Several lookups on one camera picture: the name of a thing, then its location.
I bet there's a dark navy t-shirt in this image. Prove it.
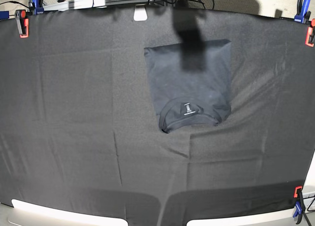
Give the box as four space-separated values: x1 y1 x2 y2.
144 39 232 133

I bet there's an orange black clamp far left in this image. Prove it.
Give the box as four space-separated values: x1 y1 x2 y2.
14 10 29 38

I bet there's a blue clamp far left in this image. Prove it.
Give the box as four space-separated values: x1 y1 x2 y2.
29 0 44 15

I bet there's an orange clamp far right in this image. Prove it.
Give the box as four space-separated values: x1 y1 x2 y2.
305 19 315 47

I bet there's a blue clamp far right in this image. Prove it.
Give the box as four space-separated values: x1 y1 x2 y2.
294 0 311 24

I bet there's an orange blue clamp near right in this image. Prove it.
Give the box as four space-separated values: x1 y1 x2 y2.
292 186 312 226

